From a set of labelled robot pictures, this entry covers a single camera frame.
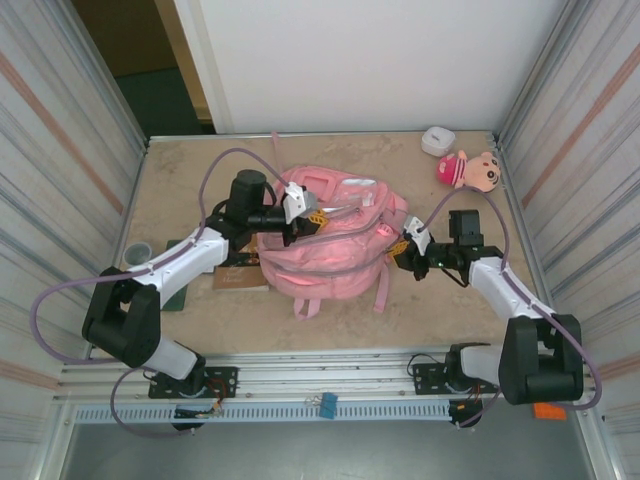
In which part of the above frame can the pink backpack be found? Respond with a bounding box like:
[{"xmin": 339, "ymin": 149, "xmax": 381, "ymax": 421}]
[{"xmin": 257, "ymin": 132, "xmax": 409, "ymax": 323}]

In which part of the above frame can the dark green notebook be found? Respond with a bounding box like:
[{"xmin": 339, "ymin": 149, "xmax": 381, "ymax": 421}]
[{"xmin": 158, "ymin": 238, "xmax": 190, "ymax": 312}]

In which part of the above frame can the plush doll with pink hat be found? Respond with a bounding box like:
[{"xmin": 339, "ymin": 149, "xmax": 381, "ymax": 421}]
[{"xmin": 436, "ymin": 149, "xmax": 504, "ymax": 194}]

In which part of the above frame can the small white box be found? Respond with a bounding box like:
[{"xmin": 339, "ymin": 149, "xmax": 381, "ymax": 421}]
[{"xmin": 420, "ymin": 126, "xmax": 456, "ymax": 156}]

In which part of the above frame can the grey plastic cup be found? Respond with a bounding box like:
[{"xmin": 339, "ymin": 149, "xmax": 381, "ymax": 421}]
[{"xmin": 123, "ymin": 242, "xmax": 154, "ymax": 266}]

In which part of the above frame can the blue binder clip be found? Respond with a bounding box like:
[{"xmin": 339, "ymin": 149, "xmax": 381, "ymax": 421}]
[{"xmin": 304, "ymin": 392, "xmax": 339, "ymax": 420}]

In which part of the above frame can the orange toy block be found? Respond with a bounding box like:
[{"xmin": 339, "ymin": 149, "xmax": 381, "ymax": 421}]
[{"xmin": 532, "ymin": 402, "xmax": 569, "ymax": 421}]

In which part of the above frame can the small circuit board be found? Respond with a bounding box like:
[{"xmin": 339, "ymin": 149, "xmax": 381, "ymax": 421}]
[{"xmin": 174, "ymin": 407, "xmax": 224, "ymax": 420}]

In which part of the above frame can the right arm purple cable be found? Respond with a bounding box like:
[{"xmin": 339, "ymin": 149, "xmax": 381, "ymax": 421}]
[{"xmin": 422, "ymin": 188, "xmax": 604, "ymax": 429}]

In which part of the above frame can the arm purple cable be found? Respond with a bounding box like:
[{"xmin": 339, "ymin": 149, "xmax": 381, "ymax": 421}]
[
  {"xmin": 29, "ymin": 148, "xmax": 296, "ymax": 439},
  {"xmin": 422, "ymin": 188, "xmax": 604, "ymax": 429}
]

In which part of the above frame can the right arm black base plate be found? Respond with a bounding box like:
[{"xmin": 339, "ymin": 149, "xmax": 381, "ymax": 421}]
[{"xmin": 410, "ymin": 362, "xmax": 504, "ymax": 396}]

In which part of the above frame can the aluminium front rail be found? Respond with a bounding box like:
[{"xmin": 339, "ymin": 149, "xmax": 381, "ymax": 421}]
[{"xmin": 54, "ymin": 349, "xmax": 599, "ymax": 404}]

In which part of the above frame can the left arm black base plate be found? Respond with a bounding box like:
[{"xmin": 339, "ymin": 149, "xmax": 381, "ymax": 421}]
[{"xmin": 148, "ymin": 366, "xmax": 240, "ymax": 400}]

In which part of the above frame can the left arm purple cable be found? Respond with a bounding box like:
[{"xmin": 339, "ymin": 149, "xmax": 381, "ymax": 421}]
[{"xmin": 29, "ymin": 148, "xmax": 296, "ymax": 439}]

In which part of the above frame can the grey slotted cable duct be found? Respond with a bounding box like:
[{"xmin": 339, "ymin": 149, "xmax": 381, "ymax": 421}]
[{"xmin": 73, "ymin": 402, "xmax": 451, "ymax": 424}]

